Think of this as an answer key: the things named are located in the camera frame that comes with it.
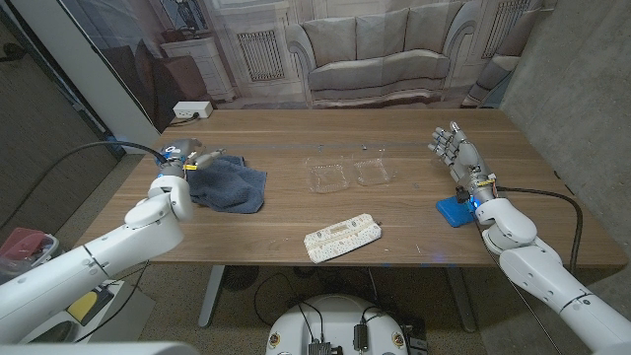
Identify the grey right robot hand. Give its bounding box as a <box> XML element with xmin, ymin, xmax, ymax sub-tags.
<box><xmin>427</xmin><ymin>120</ymin><xmax>497</xmax><ymax>193</ymax></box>

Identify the storage bin with red lid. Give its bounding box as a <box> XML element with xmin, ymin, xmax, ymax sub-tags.
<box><xmin>0</xmin><ymin>226</ymin><xmax>63</xmax><ymax>277</ymax></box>

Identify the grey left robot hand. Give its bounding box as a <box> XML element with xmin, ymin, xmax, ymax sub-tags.
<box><xmin>157</xmin><ymin>137</ymin><xmax>228</xmax><ymax>178</ymax></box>

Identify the thin black cable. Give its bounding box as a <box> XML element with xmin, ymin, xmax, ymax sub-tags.
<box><xmin>73</xmin><ymin>260</ymin><xmax>150</xmax><ymax>344</ymax></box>

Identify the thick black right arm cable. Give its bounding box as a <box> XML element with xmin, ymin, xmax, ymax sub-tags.
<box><xmin>495</xmin><ymin>185</ymin><xmax>585</xmax><ymax>275</ymax></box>

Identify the printed living room backdrop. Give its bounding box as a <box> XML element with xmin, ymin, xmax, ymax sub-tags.
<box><xmin>58</xmin><ymin>0</ymin><xmax>558</xmax><ymax>134</ymax></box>

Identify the white power strip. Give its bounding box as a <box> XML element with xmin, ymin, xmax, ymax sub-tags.
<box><xmin>172</xmin><ymin>101</ymin><xmax>214</xmax><ymax>119</ymax></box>

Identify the grey metal table leg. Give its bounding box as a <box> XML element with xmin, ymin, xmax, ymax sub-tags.
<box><xmin>197</xmin><ymin>264</ymin><xmax>227</xmax><ymax>329</ymax></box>
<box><xmin>446</xmin><ymin>267</ymin><xmax>478</xmax><ymax>334</ymax></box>

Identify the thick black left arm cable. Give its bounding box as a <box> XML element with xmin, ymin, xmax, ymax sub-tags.
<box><xmin>0</xmin><ymin>140</ymin><xmax>169</xmax><ymax>229</ymax></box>

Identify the clear plastic clamshell container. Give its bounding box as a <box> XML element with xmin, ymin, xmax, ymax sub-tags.
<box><xmin>304</xmin><ymin>156</ymin><xmax>352</xmax><ymax>194</ymax></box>
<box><xmin>351</xmin><ymin>151</ymin><xmax>396</xmax><ymax>187</ymax></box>

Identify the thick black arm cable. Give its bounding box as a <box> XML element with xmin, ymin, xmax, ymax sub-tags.
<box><xmin>0</xmin><ymin>140</ymin><xmax>169</xmax><ymax>229</ymax></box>
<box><xmin>495</xmin><ymin>185</ymin><xmax>585</xmax><ymax>275</ymax></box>

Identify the black round floor fan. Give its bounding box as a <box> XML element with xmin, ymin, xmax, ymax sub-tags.
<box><xmin>221</xmin><ymin>265</ymin><xmax>260</xmax><ymax>292</ymax></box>

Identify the white patterned pen case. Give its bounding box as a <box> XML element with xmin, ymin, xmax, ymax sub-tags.
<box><xmin>303</xmin><ymin>212</ymin><xmax>384</xmax><ymax>264</ymax></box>

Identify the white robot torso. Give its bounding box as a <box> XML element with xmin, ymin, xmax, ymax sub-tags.
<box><xmin>264</xmin><ymin>294</ymin><xmax>410</xmax><ymax>355</ymax></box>

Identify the blue towel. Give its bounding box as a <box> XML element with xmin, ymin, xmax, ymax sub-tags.
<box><xmin>185</xmin><ymin>155</ymin><xmax>268</xmax><ymax>215</ymax></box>

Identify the blue flat plastic object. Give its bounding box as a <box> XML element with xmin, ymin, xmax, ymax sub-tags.
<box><xmin>435</xmin><ymin>195</ymin><xmax>477</xmax><ymax>229</ymax></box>

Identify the yellow and black device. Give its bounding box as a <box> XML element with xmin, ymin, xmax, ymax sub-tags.
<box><xmin>66</xmin><ymin>284</ymin><xmax>115</xmax><ymax>326</ymax></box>

